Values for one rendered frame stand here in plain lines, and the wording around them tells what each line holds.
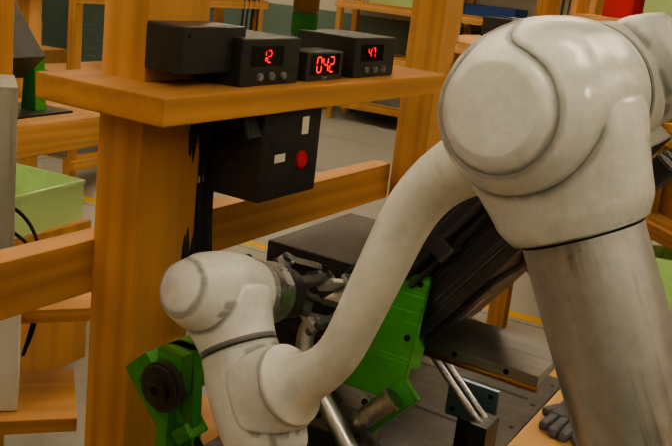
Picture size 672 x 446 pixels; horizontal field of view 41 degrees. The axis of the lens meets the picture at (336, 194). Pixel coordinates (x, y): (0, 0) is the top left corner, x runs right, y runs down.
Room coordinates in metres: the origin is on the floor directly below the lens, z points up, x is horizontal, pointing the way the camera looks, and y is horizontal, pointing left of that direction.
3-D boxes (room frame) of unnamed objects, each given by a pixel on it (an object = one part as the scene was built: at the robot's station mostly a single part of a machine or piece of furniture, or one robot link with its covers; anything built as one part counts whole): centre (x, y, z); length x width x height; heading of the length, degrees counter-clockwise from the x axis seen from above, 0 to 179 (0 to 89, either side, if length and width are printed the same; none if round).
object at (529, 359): (1.52, -0.23, 1.11); 0.39 x 0.16 x 0.03; 60
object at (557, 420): (1.67, -0.52, 0.91); 0.20 x 0.11 x 0.03; 147
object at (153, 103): (1.63, 0.12, 1.52); 0.90 x 0.25 x 0.04; 150
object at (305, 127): (1.51, 0.13, 1.42); 0.17 x 0.12 x 0.15; 150
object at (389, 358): (1.40, -0.12, 1.17); 0.13 x 0.12 x 0.20; 150
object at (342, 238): (1.66, -0.04, 1.07); 0.30 x 0.18 x 0.34; 150
